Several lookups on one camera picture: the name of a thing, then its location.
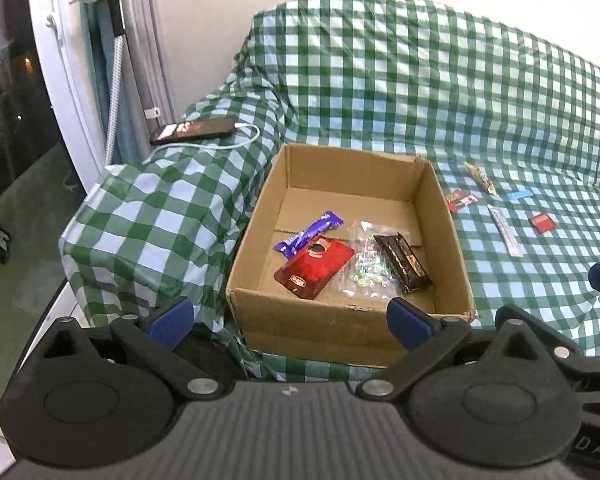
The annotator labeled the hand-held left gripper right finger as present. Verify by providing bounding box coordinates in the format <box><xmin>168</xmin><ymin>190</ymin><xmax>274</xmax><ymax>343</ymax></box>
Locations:
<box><xmin>356</xmin><ymin>297</ymin><xmax>553</xmax><ymax>402</ymax></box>

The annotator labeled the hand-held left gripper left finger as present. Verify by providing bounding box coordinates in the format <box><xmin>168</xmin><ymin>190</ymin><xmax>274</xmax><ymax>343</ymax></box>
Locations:
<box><xmin>30</xmin><ymin>296</ymin><xmax>221</xmax><ymax>402</ymax></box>

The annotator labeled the dark brown snack bar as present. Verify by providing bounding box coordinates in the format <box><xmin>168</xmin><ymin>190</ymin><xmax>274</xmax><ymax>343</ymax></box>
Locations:
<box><xmin>372</xmin><ymin>232</ymin><xmax>434</xmax><ymax>295</ymax></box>

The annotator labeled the clear candy bag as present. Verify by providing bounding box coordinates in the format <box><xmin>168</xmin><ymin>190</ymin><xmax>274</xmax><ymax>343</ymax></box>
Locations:
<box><xmin>330</xmin><ymin>220</ymin><xmax>411</xmax><ymax>301</ymax></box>

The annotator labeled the cardboard box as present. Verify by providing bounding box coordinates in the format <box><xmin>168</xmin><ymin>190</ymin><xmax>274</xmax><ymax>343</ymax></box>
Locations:
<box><xmin>225</xmin><ymin>142</ymin><xmax>477</xmax><ymax>368</ymax></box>

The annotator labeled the red square packet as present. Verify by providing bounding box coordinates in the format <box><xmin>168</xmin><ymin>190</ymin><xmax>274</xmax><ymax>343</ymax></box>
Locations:
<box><xmin>528</xmin><ymin>213</ymin><xmax>557</xmax><ymax>233</ymax></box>

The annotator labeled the large red snack packet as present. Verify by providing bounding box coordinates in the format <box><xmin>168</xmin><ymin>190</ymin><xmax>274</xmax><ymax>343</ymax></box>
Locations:
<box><xmin>273</xmin><ymin>235</ymin><xmax>356</xmax><ymax>301</ymax></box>

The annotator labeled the clear long stick packet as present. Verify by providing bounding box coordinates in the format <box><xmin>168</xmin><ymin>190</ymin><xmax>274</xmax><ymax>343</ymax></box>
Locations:
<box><xmin>487</xmin><ymin>204</ymin><xmax>525</xmax><ymax>258</ymax></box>

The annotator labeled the small red black packet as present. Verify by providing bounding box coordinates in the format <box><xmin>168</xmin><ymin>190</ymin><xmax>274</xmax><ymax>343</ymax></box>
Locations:
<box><xmin>445</xmin><ymin>188</ymin><xmax>480</xmax><ymax>213</ymax></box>

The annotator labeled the purple chocolate bar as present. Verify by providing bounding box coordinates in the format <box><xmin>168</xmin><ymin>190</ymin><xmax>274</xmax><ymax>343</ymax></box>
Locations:
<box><xmin>274</xmin><ymin>210</ymin><xmax>344</xmax><ymax>257</ymax></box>

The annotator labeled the yellow snack packet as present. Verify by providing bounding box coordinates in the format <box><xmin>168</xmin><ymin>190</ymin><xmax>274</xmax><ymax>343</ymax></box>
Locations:
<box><xmin>464</xmin><ymin>161</ymin><xmax>498</xmax><ymax>196</ymax></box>

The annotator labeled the black smartphone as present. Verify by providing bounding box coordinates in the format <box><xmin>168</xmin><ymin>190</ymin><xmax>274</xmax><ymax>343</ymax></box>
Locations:
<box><xmin>149</xmin><ymin>116</ymin><xmax>237</xmax><ymax>147</ymax></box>

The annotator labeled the green checked cloth cover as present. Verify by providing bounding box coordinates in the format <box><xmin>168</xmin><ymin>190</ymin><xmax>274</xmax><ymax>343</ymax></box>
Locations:
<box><xmin>57</xmin><ymin>0</ymin><xmax>600</xmax><ymax>381</ymax></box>

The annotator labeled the black phone with cable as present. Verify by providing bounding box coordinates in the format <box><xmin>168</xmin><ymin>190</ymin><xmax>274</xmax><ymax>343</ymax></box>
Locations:
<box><xmin>142</xmin><ymin>122</ymin><xmax>261</xmax><ymax>163</ymax></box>

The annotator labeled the white window frame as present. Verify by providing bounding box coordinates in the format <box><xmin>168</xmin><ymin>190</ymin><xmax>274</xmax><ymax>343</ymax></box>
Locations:
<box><xmin>27</xmin><ymin>0</ymin><xmax>108</xmax><ymax>196</ymax></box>

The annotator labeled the black garment steamer with hose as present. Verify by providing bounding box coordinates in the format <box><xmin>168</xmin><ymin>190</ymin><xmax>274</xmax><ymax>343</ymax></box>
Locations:
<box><xmin>77</xmin><ymin>0</ymin><xmax>128</xmax><ymax>166</ymax></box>

